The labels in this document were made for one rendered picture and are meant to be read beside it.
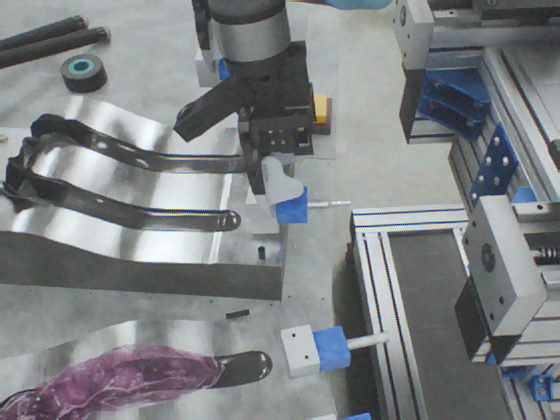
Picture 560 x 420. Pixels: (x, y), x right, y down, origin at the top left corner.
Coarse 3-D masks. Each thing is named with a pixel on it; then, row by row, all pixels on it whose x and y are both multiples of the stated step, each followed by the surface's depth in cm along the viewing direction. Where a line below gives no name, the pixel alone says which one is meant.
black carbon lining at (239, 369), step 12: (228, 360) 65; (240, 360) 66; (252, 360) 66; (264, 360) 65; (228, 372) 65; (240, 372) 65; (252, 372) 65; (264, 372) 64; (216, 384) 63; (228, 384) 63; (240, 384) 63; (12, 396) 60; (0, 408) 60
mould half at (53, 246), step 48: (0, 144) 88; (48, 144) 77; (144, 144) 83; (192, 144) 84; (96, 192) 75; (144, 192) 78; (192, 192) 78; (240, 192) 77; (0, 240) 69; (48, 240) 69; (96, 240) 71; (144, 240) 73; (192, 240) 72; (240, 240) 72; (96, 288) 77; (144, 288) 76; (192, 288) 75; (240, 288) 74
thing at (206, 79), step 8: (200, 56) 86; (200, 64) 87; (216, 64) 86; (200, 72) 88; (208, 72) 88; (216, 72) 88; (224, 72) 88; (200, 80) 89; (208, 80) 89; (216, 80) 89
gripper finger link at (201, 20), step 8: (200, 0) 77; (200, 8) 77; (200, 16) 77; (200, 24) 78; (200, 32) 79; (208, 32) 80; (200, 40) 80; (208, 40) 81; (200, 48) 82; (208, 48) 82
